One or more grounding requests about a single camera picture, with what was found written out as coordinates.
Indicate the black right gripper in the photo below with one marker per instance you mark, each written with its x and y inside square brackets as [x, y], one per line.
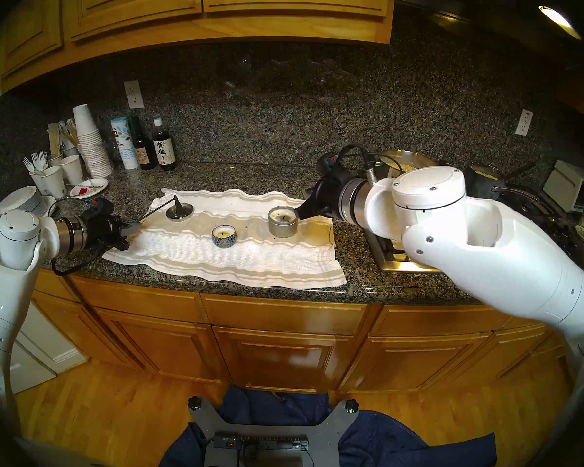
[333, 193]

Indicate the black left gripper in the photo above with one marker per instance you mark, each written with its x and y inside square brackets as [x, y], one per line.
[104, 230]

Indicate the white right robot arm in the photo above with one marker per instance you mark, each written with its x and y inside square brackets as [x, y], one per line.
[467, 237]

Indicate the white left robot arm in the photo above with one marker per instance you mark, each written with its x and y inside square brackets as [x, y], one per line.
[9, 286]

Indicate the silver tin candle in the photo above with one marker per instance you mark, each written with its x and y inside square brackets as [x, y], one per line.
[282, 229]

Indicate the blue patterned bowl candle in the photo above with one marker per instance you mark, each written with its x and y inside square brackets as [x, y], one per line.
[224, 240]

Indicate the small white plate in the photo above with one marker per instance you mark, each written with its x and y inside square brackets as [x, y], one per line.
[92, 186]

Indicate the small round metal dish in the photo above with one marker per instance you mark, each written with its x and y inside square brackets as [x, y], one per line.
[187, 213]

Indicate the dark bottle tan label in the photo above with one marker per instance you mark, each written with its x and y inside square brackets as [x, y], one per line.
[143, 153]

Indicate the soy sauce bottle white label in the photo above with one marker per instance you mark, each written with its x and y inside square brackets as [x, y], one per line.
[164, 152]

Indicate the white paper cup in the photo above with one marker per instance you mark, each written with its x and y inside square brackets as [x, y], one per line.
[35, 184]
[54, 160]
[72, 168]
[53, 181]
[69, 151]

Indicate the tall stack paper cups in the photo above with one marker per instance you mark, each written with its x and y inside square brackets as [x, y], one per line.
[93, 152]

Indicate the white salt canister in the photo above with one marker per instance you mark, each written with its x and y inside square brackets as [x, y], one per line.
[124, 142]

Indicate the white beige striped towel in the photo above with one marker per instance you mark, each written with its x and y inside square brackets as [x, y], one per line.
[253, 266]

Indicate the stainless steel pot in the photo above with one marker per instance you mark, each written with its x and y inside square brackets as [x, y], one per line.
[413, 160]

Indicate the paper wrapped chopsticks bundle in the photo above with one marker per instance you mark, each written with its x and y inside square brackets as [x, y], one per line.
[69, 133]

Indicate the stack of grey paper bowls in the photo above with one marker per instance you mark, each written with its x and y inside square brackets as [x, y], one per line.
[17, 201]

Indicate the wide wooden stirrer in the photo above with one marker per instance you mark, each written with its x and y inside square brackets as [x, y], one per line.
[53, 139]

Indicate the wooden lower cabinets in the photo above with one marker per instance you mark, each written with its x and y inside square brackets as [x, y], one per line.
[282, 325]

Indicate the wooden cabinets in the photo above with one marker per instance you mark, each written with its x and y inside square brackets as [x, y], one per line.
[282, 325]
[165, 8]

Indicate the white outlet near bottles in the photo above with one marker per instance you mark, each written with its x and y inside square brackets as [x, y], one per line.
[134, 94]

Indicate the white door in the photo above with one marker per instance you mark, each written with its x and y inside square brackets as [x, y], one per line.
[44, 354]

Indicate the black star knob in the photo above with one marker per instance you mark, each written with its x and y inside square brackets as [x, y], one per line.
[194, 404]
[352, 405]

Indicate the wooden upper cabinets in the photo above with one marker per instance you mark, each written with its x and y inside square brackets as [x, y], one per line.
[165, 8]

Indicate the white outlet near stove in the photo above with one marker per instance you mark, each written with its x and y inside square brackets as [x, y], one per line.
[524, 122]

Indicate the dark blue cloth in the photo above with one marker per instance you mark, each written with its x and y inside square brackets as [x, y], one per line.
[394, 441]

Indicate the white box appliance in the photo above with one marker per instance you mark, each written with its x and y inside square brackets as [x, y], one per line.
[567, 184]

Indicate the range hood light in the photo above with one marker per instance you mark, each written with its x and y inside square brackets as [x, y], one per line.
[559, 22]

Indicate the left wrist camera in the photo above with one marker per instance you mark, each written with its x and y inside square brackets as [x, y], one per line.
[97, 207]

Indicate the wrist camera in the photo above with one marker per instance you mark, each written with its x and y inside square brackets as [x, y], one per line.
[97, 207]
[328, 163]

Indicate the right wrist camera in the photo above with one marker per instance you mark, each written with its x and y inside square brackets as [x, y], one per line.
[328, 163]

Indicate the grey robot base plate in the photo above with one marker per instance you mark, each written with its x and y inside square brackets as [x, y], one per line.
[326, 432]

